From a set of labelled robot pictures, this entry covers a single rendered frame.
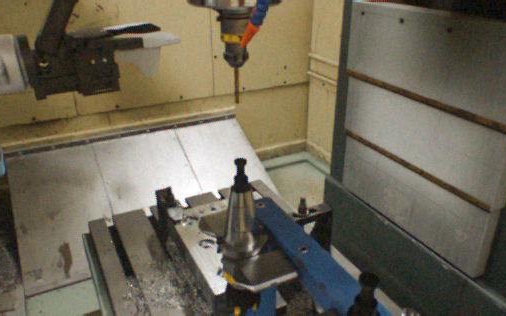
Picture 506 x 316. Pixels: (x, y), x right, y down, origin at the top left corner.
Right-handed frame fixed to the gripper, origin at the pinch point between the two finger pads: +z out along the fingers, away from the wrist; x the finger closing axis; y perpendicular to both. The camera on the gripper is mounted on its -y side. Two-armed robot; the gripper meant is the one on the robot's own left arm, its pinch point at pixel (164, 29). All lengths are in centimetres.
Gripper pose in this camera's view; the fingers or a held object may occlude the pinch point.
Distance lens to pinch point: 73.1
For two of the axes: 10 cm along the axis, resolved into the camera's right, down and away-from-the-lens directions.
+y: 0.4, 8.9, 4.5
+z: 8.9, -2.3, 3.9
